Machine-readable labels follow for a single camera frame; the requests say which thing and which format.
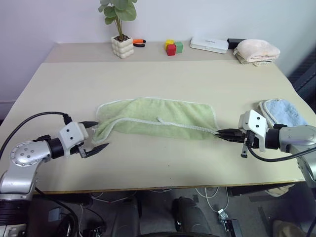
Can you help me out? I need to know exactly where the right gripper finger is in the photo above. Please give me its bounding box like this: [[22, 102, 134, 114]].
[[216, 128, 239, 137], [218, 134, 243, 144]]

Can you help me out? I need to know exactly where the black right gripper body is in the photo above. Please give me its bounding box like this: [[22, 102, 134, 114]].
[[236, 130, 255, 158]]

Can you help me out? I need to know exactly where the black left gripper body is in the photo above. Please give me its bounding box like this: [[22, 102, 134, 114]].
[[69, 141, 87, 158]]

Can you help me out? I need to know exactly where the light green towel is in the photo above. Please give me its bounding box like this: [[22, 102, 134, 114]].
[[91, 97, 219, 146]]

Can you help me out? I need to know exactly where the light blue towel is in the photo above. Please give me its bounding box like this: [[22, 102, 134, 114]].
[[258, 98, 309, 129]]

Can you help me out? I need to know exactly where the beige cloth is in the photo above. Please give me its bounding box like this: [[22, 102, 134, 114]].
[[264, 183, 296, 198]]

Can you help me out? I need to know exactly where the white bubble plant pot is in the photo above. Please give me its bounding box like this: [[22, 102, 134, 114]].
[[110, 35, 135, 60]]

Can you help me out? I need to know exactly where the dark rounded shape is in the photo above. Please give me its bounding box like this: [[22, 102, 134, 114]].
[[172, 196, 216, 235]]

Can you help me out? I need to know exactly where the dark radiator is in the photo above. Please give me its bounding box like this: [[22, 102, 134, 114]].
[[287, 46, 316, 111]]

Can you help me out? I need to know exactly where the white flat box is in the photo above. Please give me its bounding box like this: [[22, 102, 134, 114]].
[[190, 37, 229, 54]]

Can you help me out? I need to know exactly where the black box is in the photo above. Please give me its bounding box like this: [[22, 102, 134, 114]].
[[226, 38, 247, 50]]

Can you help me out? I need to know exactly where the red block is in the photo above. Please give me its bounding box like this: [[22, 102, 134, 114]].
[[166, 43, 177, 57]]

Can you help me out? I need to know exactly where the green leafy plant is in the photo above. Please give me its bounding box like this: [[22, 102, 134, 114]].
[[98, 0, 138, 41]]

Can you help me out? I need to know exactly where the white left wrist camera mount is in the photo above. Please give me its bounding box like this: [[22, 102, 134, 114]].
[[58, 122, 89, 157]]

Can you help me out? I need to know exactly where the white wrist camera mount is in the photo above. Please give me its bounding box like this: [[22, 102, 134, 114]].
[[58, 122, 89, 157], [238, 109, 269, 152]]

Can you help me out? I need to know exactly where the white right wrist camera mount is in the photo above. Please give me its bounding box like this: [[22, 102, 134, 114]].
[[238, 109, 269, 152]]

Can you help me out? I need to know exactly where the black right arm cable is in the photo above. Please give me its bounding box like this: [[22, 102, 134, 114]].
[[247, 142, 316, 163]]

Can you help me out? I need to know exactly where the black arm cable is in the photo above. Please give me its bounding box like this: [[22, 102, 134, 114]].
[[0, 112, 74, 158], [247, 142, 316, 163]]

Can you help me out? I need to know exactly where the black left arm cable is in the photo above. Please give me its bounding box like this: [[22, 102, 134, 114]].
[[0, 112, 74, 158]]

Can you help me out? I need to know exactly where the white cable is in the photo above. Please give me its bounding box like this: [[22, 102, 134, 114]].
[[194, 187, 231, 213]]

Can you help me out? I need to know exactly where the metal caster bracket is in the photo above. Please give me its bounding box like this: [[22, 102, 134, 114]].
[[217, 209, 232, 232]]

